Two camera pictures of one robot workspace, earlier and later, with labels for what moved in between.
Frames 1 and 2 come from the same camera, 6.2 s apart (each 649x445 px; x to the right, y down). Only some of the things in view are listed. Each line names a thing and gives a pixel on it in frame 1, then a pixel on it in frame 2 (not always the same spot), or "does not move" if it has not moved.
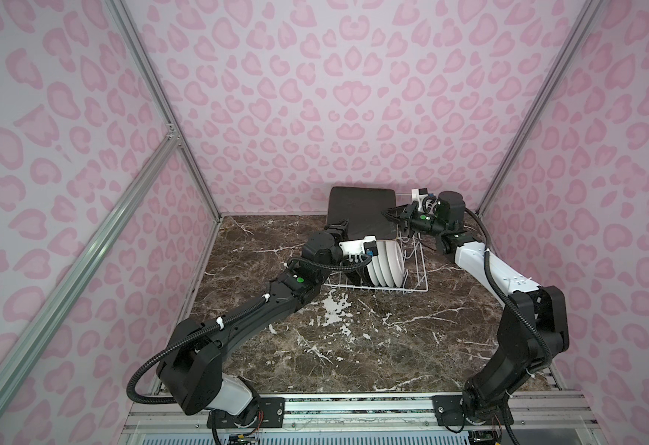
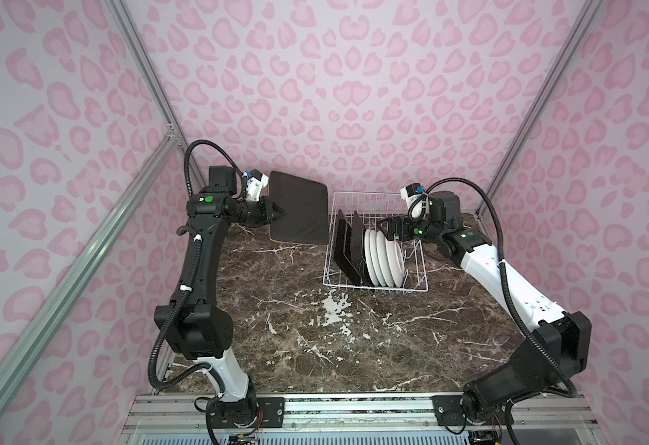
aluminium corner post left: x=121 y=13 does not move
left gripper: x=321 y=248 → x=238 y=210
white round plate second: x=384 y=263 does not move
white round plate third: x=395 y=259 does not move
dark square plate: x=362 y=208 → x=305 y=219
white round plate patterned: x=398 y=268 does not move
